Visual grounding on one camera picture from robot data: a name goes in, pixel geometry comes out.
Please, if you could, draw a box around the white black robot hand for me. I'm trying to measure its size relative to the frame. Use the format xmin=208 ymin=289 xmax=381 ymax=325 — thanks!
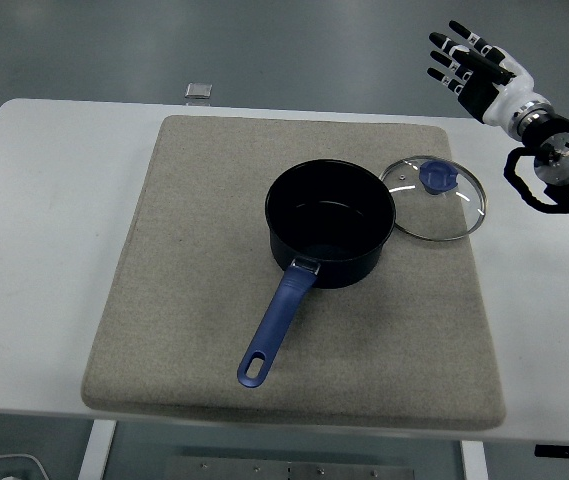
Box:
xmin=427 ymin=19 xmax=548 ymax=127

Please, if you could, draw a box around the glass lid with blue knob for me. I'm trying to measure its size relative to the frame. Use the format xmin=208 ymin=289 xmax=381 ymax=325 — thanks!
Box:
xmin=378 ymin=154 xmax=490 ymax=242

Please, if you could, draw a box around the black pot with blue handle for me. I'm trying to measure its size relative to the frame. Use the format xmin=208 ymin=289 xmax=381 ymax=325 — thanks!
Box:
xmin=236 ymin=158 xmax=397 ymax=389

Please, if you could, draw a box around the small silver floor plate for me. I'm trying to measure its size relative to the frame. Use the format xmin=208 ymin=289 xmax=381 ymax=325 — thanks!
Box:
xmin=184 ymin=81 xmax=214 ymax=101

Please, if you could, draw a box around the white table leg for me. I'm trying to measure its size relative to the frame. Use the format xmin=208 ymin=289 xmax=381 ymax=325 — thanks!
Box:
xmin=77 ymin=419 xmax=118 ymax=480
xmin=458 ymin=439 xmax=489 ymax=480

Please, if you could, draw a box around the beige fabric mat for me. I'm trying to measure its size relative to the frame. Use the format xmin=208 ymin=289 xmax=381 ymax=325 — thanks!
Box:
xmin=79 ymin=114 xmax=507 ymax=430

